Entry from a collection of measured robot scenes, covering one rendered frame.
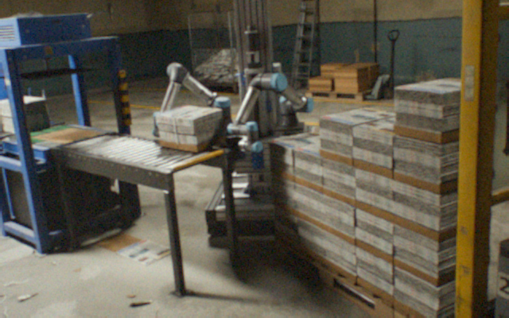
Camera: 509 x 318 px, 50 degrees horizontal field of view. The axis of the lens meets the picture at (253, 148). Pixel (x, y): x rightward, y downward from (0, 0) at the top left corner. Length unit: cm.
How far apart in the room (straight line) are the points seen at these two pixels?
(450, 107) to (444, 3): 754
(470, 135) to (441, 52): 795
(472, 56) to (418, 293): 128
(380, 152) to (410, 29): 756
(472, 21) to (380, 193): 111
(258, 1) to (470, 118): 240
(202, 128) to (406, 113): 149
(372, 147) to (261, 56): 163
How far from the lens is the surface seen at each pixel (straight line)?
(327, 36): 1111
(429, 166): 255
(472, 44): 208
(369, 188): 290
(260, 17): 416
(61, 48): 433
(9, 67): 415
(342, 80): 976
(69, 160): 410
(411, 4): 1023
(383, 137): 273
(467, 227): 225
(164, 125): 376
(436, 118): 248
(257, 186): 442
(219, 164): 359
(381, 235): 293
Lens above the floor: 169
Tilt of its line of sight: 15 degrees down
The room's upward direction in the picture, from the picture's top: 4 degrees counter-clockwise
